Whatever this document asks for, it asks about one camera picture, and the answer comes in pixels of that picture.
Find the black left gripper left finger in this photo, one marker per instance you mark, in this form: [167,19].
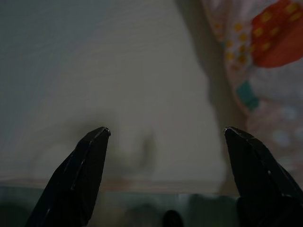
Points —
[75,184]

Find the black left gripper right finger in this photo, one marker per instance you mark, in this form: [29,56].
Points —
[265,184]

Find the pink patterned pillow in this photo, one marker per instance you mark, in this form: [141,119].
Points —
[272,94]

